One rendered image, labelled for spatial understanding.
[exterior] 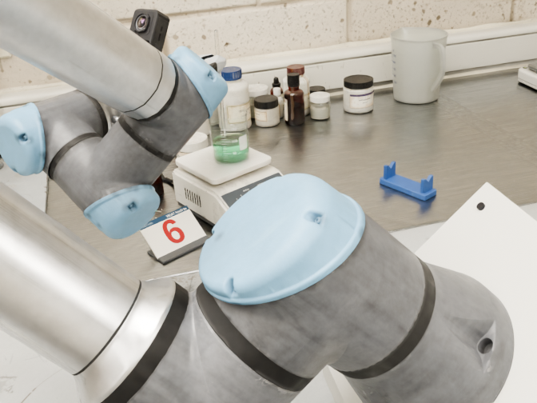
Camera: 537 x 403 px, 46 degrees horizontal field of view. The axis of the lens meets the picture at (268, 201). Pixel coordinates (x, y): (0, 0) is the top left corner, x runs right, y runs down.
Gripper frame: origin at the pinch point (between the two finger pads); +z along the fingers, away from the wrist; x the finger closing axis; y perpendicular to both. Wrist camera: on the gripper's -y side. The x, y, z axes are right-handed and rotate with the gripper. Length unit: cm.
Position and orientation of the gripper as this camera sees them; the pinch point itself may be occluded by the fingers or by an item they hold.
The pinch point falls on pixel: (216, 57)
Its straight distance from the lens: 97.9
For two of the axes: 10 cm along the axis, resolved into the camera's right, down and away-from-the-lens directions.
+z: 6.1, -3.8, 6.9
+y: 0.5, 8.9, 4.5
